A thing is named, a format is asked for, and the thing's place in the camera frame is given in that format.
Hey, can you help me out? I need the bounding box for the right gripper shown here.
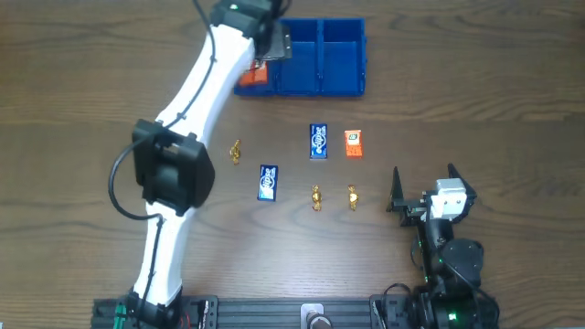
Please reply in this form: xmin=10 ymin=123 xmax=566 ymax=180
xmin=386 ymin=163 xmax=478 ymax=228

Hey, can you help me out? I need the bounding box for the orange candy box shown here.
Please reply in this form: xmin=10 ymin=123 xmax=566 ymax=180
xmin=238 ymin=60 xmax=270 ymax=88
xmin=344 ymin=129 xmax=364 ymax=159

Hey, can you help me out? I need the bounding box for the gold candy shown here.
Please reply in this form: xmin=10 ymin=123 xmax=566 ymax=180
xmin=310 ymin=184 xmax=324 ymax=213
xmin=346 ymin=184 xmax=360 ymax=212
xmin=229 ymin=138 xmax=243 ymax=166

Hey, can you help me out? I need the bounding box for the blue candy pack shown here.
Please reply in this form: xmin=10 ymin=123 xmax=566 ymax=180
xmin=256 ymin=164 xmax=280 ymax=203
xmin=309 ymin=122 xmax=329 ymax=160

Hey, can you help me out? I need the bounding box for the blue tray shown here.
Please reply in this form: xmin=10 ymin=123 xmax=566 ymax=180
xmin=233 ymin=17 xmax=367 ymax=98

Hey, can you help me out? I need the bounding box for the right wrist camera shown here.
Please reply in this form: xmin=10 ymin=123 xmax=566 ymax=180
xmin=429 ymin=177 xmax=468 ymax=219

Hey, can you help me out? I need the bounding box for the black cable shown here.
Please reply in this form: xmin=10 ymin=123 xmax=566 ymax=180
xmin=108 ymin=0 xmax=217 ymax=221
xmin=438 ymin=255 xmax=501 ymax=321

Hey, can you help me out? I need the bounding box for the mounting rail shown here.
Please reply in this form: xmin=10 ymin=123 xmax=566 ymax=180
xmin=90 ymin=294 xmax=502 ymax=329

